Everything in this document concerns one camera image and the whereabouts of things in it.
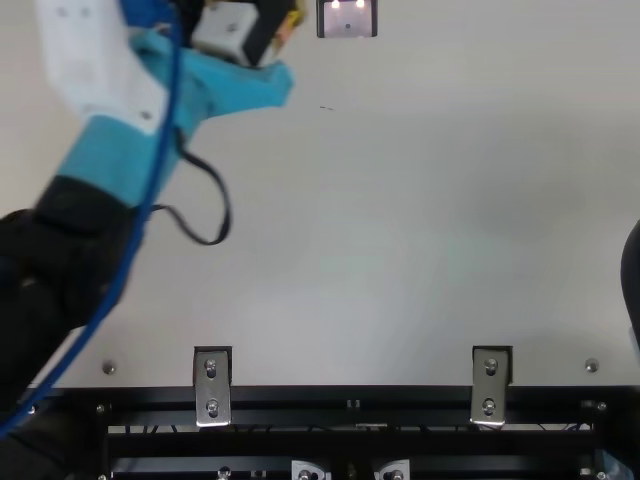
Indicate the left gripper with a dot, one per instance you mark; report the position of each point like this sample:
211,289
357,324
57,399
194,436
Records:
225,90

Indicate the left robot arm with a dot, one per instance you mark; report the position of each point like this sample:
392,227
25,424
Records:
50,260

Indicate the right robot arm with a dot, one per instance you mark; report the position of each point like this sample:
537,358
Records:
632,280

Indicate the small square scanner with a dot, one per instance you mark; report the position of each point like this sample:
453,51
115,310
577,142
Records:
347,20

